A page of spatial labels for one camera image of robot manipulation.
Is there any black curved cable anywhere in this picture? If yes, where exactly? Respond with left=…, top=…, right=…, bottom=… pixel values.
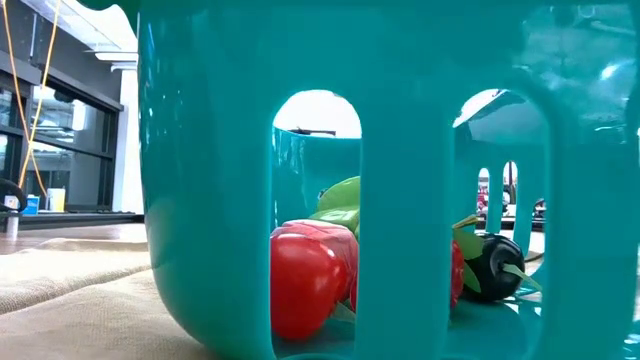
left=0, top=178, right=29, bottom=214

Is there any tan burlap cloth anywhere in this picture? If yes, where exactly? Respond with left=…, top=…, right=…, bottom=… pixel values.
left=0, top=238, right=640, bottom=360

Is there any orange cable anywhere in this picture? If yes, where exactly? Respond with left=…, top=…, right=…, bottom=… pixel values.
left=0, top=0, right=61, bottom=199

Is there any red toy strawberry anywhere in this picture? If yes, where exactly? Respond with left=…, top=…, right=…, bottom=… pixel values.
left=449, top=214, right=485, bottom=307

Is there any green toy lettuce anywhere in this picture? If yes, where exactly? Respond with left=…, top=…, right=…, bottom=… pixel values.
left=309, top=175, right=362, bottom=241

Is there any red toy cherry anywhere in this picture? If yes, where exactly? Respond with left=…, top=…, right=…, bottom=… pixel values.
left=270, top=233, right=350, bottom=342

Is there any pale yellow cup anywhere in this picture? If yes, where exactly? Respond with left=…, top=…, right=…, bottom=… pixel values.
left=47, top=188, right=67, bottom=212

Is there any black window frame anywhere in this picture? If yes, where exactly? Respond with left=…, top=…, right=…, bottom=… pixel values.
left=0, top=0, right=125, bottom=214

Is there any black table frame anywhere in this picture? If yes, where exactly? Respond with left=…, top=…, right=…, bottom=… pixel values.
left=0, top=212, right=146, bottom=231

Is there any teal plastic slotted basket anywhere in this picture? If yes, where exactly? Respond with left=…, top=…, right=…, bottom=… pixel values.
left=77, top=0, right=640, bottom=360

